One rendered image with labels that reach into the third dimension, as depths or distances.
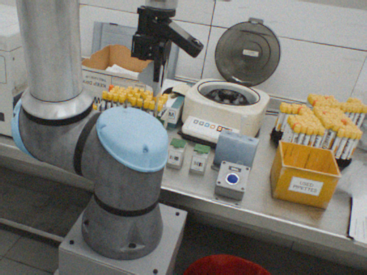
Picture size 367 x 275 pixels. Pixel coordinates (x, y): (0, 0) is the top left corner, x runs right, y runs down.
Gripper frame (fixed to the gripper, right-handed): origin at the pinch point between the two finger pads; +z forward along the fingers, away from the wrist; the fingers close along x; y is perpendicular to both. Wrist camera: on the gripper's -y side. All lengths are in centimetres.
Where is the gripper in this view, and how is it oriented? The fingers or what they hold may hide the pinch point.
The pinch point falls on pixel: (158, 91)
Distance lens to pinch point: 104.1
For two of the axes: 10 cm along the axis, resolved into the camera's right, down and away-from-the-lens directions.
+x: -3.2, 4.6, -8.3
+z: -0.9, 8.6, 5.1
